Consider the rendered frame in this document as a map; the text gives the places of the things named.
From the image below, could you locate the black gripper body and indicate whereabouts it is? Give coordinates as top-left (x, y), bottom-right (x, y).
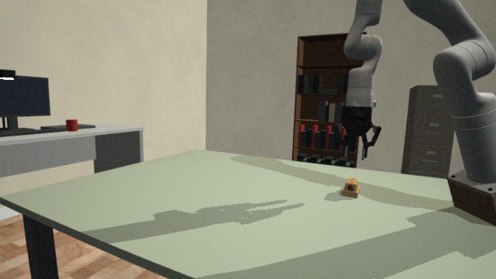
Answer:
top-left (343, 106), bottom-right (373, 136)

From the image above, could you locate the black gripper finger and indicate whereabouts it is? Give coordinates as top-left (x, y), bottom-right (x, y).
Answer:
top-left (334, 123), bottom-right (354, 158)
top-left (360, 125), bottom-right (381, 160)

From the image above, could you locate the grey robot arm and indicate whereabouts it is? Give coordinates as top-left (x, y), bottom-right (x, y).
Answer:
top-left (343, 0), bottom-right (496, 184)

